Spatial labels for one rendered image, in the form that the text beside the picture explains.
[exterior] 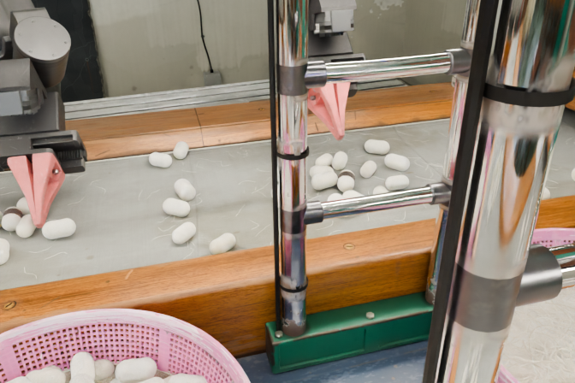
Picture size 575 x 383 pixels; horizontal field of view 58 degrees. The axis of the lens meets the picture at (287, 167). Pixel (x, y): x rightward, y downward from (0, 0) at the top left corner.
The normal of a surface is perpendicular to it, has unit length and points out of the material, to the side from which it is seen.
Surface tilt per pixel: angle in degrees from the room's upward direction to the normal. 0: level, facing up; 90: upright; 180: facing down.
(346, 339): 90
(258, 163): 0
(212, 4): 90
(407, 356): 0
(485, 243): 90
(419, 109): 45
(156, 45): 90
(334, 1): 40
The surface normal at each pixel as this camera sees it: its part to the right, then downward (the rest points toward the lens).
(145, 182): -0.01, -0.89
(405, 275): 0.26, 0.44
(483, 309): -0.21, 0.45
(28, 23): 0.45, -0.40
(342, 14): 0.25, 0.21
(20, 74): 0.15, -0.39
